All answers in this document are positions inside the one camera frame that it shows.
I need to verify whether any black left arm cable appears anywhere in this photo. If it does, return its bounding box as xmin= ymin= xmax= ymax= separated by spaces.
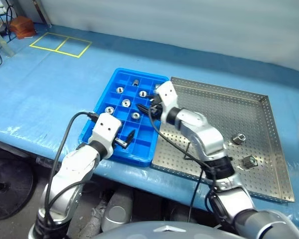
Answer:
xmin=43 ymin=112 xmax=100 ymax=239

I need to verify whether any black round base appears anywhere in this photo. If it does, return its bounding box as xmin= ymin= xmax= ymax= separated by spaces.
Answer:
xmin=0 ymin=159 xmax=37 ymax=221

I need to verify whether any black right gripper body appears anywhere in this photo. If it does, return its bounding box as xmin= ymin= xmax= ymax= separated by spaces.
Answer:
xmin=149 ymin=98 xmax=164 ymax=120

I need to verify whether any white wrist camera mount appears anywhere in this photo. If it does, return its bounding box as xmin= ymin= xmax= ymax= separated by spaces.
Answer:
xmin=87 ymin=112 xmax=123 ymax=156
xmin=154 ymin=81 xmax=179 ymax=122

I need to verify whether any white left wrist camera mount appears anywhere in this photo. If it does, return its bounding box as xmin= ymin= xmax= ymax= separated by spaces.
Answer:
xmin=87 ymin=112 xmax=123 ymax=156

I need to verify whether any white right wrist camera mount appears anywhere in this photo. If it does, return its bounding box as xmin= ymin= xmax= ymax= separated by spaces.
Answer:
xmin=154 ymin=81 xmax=179 ymax=122

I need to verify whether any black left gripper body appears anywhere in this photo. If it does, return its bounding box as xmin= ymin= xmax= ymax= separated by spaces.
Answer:
xmin=114 ymin=136 xmax=130 ymax=149

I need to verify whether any aluminium frame profile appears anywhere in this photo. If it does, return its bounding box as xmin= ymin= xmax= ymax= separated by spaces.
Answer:
xmin=0 ymin=23 xmax=17 ymax=58

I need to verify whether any blue plastic table cover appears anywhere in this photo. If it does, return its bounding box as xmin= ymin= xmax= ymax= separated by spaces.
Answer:
xmin=0 ymin=22 xmax=299 ymax=225

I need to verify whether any grey metal post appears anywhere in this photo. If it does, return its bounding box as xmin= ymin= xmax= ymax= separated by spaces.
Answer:
xmin=31 ymin=0 xmax=53 ymax=27

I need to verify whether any blue compartment tray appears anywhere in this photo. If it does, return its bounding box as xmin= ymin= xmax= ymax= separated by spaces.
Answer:
xmin=78 ymin=67 xmax=170 ymax=168

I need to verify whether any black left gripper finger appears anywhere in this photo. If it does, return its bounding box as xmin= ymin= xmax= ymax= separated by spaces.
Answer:
xmin=126 ymin=129 xmax=137 ymax=144

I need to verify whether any perforated metal tray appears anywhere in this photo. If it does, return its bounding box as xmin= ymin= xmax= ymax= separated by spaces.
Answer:
xmin=151 ymin=76 xmax=296 ymax=204

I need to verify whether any grey robot torso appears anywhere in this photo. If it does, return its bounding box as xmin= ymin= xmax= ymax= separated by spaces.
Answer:
xmin=92 ymin=221 xmax=245 ymax=239

